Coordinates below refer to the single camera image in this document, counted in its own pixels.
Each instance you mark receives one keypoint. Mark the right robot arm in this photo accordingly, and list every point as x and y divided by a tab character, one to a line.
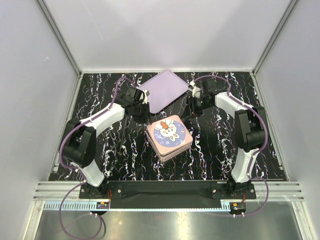
250	126

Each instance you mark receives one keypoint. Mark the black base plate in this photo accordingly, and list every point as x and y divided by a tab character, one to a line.
159	195

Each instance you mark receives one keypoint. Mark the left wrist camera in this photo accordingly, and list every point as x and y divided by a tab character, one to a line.
144	96

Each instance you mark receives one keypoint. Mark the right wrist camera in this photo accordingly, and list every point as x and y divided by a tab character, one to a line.
196	91

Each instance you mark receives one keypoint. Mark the lilac plastic tray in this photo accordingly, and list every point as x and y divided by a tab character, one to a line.
164	88

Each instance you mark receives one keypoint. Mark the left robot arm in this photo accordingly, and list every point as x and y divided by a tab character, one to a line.
78	146

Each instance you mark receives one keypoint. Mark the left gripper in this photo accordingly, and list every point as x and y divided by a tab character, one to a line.
146	118

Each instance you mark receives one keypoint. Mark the silver tin lid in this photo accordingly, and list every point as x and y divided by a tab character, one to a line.
168	135

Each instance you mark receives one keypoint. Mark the pink chocolate tin box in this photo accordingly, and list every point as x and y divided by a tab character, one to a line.
166	149

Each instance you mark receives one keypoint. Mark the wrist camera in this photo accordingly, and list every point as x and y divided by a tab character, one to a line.
196	91
144	96

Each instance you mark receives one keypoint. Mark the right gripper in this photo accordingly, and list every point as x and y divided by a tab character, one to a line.
193	112

